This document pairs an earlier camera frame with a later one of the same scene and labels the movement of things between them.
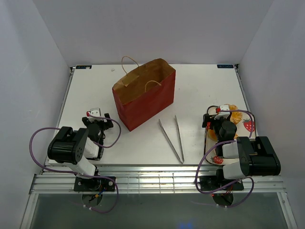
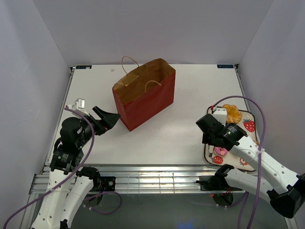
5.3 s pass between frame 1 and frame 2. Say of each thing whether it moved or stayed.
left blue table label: stayed
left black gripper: stayed
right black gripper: moved
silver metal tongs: moved
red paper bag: stayed
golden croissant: stayed
